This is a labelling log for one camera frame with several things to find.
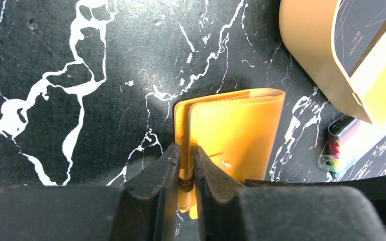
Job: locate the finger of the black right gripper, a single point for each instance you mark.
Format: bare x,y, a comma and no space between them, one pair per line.
373,188

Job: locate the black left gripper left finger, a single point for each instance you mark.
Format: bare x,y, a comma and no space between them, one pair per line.
144,208

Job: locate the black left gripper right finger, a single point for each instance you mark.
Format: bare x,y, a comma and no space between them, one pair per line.
228,210

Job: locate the orange leather card holder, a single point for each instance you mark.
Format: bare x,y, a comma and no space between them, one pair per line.
235,129

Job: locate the yellow oval tray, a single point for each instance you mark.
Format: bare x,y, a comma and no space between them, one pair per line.
307,30

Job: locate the stack of black cards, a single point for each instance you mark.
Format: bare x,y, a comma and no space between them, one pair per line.
358,27

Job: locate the pack of coloured markers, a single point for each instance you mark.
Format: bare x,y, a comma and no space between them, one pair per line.
349,140

